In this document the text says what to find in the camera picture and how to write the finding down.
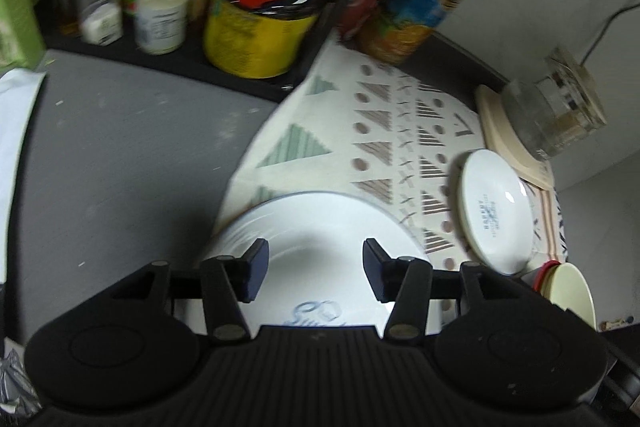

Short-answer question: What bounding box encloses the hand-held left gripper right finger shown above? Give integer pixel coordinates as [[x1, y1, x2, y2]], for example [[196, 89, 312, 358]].
[[362, 238, 526, 340]]

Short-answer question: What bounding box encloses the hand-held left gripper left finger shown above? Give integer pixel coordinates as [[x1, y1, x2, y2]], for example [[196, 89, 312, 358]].
[[107, 238, 271, 342]]

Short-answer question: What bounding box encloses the plain white plate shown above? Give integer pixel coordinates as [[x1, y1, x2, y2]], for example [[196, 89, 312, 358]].
[[172, 194, 301, 338]]

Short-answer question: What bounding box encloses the white plate with blue print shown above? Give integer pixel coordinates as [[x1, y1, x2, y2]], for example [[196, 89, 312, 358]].
[[207, 191, 441, 338]]

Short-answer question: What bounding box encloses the small white upturned bowl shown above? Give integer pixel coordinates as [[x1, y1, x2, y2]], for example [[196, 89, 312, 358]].
[[452, 149, 535, 277]]

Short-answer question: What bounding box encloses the red and black bowl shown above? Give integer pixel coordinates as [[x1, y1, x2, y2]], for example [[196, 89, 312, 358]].
[[531, 259, 563, 294]]

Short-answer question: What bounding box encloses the patterned fringed table cloth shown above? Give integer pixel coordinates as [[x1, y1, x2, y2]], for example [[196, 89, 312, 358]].
[[217, 42, 568, 338]]

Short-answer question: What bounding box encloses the cream scale base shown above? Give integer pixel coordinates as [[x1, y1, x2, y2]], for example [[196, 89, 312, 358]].
[[475, 84, 556, 190]]

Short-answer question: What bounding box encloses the black metal rack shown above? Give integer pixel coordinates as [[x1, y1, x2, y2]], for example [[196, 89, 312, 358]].
[[37, 0, 361, 102]]

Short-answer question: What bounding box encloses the glass jar with lid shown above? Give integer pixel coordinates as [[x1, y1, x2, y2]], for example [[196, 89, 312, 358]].
[[502, 47, 608, 160]]

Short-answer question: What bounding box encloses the crumpled plastic bag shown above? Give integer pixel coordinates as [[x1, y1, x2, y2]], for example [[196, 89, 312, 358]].
[[0, 347, 43, 423]]

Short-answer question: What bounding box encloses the white paper sheet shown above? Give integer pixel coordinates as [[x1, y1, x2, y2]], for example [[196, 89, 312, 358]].
[[0, 69, 48, 288]]

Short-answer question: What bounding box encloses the glass jar with silver cap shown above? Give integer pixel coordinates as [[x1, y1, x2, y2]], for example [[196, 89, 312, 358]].
[[75, 0, 123, 46]]

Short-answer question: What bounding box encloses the black power cable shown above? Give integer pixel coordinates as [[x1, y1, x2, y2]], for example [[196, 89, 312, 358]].
[[580, 2, 640, 64]]

